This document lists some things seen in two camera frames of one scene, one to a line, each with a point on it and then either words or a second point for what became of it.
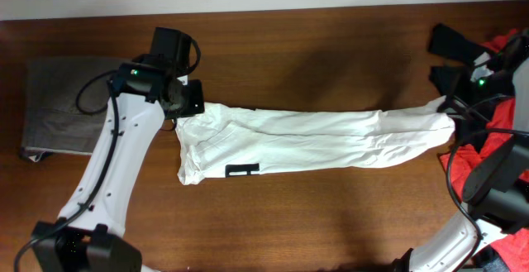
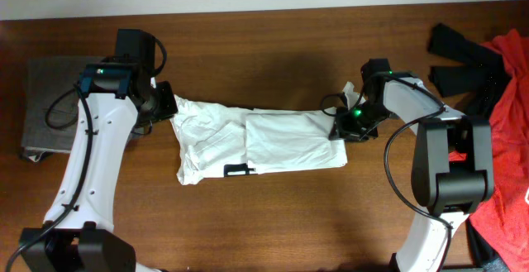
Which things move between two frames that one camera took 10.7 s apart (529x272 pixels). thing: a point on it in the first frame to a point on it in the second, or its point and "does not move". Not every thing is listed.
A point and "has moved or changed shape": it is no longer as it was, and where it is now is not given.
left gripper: x=196 y=103 to x=169 y=104
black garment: x=470 y=108 does not move
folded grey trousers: x=66 y=104 does not move
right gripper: x=457 y=93 to x=345 y=128
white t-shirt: x=216 y=141 has moved or changed shape
